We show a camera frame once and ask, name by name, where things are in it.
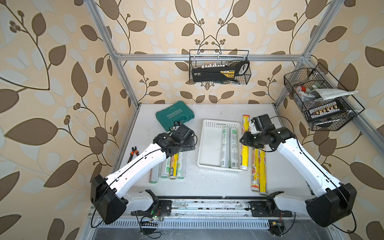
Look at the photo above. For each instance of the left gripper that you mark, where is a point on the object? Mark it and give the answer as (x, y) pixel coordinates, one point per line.
(191, 146)

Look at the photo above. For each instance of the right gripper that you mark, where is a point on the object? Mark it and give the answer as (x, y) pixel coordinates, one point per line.
(246, 141)

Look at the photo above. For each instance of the white plastic perforated basket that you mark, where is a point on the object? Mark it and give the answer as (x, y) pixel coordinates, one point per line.
(211, 145)

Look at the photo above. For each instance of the yellow wrap roll chef label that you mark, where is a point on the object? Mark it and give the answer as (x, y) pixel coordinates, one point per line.
(244, 161)

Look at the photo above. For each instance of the clear green label wrap roll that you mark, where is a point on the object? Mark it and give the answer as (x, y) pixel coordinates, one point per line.
(225, 155)

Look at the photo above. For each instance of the white green wrap roll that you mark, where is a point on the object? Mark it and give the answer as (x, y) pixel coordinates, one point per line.
(234, 149)

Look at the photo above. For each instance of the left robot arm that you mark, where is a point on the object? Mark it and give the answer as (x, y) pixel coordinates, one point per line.
(110, 195)

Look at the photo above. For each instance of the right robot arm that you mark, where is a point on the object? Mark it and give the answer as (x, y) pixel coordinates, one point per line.
(331, 200)

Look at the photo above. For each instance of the yellow wrap roll left group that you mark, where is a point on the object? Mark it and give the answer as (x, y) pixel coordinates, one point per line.
(173, 167)

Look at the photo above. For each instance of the white text wrap roll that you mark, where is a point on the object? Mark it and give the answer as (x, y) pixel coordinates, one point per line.
(165, 168)

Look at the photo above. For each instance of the grape print wrap roll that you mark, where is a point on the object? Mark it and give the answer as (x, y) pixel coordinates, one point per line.
(154, 175)

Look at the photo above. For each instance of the yellow PE wrap roll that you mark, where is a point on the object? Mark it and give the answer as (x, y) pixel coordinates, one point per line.
(255, 180)

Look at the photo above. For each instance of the yellow wrap roll rightmost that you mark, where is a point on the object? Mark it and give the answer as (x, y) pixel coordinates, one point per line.
(263, 177)

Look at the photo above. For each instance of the green plastic tool case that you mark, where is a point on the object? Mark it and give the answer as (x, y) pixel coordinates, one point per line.
(178, 112)

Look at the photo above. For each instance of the socket bit set tray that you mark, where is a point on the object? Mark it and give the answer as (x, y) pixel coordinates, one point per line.
(327, 110)

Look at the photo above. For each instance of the black yellow hand saw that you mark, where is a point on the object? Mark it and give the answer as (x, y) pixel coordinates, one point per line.
(227, 73)

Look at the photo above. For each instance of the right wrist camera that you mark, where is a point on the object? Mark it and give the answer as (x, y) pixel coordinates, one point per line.
(263, 123)

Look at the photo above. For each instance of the orange handled pliers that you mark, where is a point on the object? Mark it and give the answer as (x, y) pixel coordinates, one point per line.
(134, 153)

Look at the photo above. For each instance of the black wire basket right wall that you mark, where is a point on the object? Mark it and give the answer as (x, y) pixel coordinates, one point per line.
(301, 82)

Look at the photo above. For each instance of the black wire basket wall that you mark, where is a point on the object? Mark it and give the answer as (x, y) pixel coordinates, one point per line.
(301, 82)
(197, 58)

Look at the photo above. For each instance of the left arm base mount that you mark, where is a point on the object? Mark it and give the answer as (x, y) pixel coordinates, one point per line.
(160, 208)

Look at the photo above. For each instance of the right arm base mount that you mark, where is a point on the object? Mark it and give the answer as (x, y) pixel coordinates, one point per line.
(267, 209)

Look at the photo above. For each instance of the black wire basket back wall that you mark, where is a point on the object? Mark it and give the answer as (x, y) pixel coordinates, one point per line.
(197, 58)

